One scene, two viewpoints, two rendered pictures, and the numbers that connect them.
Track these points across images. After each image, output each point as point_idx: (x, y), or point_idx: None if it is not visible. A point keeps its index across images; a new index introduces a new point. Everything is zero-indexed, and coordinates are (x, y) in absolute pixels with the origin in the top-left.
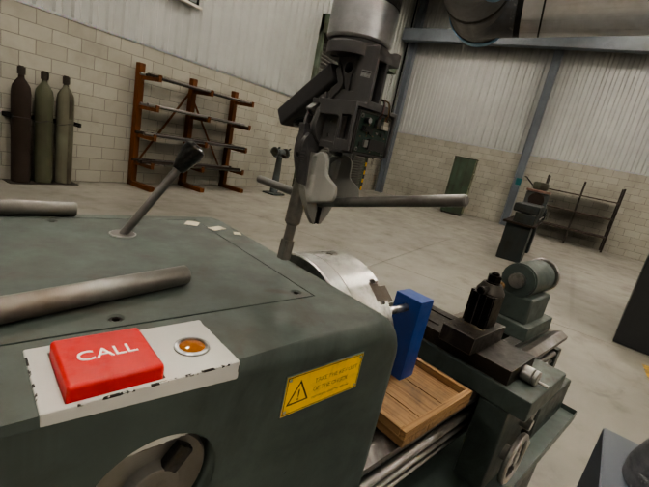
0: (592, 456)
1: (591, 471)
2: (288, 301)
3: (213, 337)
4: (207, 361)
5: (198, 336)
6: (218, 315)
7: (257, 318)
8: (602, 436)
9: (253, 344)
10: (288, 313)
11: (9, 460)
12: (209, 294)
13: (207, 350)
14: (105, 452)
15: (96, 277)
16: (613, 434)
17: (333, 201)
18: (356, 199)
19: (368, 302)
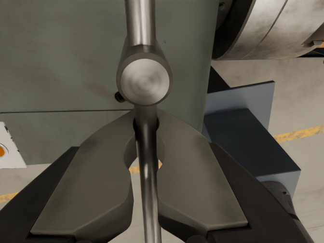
0: (284, 159)
1: (268, 163)
2: (99, 114)
3: (12, 145)
4: (6, 163)
5: (1, 141)
6: (21, 118)
7: (55, 130)
8: (291, 170)
9: (41, 156)
10: (87, 131)
11: None
12: (16, 79)
13: (5, 156)
14: None
15: None
16: (297, 173)
17: (140, 183)
18: (144, 231)
19: (283, 44)
